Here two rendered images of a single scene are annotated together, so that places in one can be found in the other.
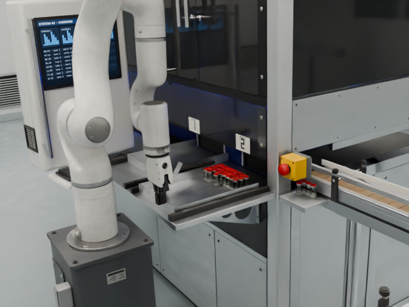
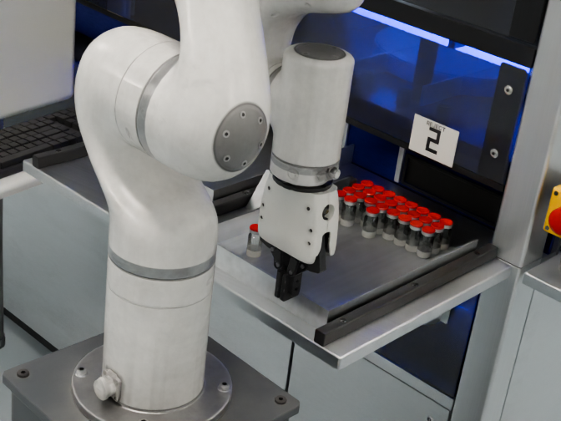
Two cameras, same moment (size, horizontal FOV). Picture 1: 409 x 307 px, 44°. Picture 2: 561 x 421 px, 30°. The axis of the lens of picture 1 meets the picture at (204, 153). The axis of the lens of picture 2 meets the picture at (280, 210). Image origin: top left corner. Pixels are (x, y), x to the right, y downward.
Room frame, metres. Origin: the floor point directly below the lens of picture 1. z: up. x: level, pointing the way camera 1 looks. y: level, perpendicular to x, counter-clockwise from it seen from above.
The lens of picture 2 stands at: (0.40, 0.52, 1.62)
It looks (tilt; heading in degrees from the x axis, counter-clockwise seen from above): 27 degrees down; 343
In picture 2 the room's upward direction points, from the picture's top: 7 degrees clockwise
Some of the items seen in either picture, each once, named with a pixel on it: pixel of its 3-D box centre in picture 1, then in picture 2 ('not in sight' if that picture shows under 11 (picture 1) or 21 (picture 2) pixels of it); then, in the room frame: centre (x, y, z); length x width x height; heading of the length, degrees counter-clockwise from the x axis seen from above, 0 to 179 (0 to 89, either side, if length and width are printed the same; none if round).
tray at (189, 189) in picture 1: (198, 187); (338, 245); (1.68, 0.03, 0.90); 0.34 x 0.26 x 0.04; 122
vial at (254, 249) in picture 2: not in sight; (255, 241); (1.68, 0.15, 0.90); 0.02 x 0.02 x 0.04
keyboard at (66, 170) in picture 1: (101, 164); (18, 145); (2.21, 0.47, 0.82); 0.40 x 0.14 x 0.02; 130
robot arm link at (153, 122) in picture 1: (154, 122); (310, 101); (1.52, 0.15, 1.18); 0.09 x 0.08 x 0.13; 31
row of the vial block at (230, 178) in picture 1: (223, 178); (385, 221); (1.74, -0.07, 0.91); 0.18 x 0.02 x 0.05; 32
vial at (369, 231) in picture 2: (216, 179); (371, 222); (1.73, -0.04, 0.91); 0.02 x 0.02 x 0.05
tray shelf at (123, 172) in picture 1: (184, 178); (273, 210); (1.85, 0.08, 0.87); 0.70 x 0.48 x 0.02; 32
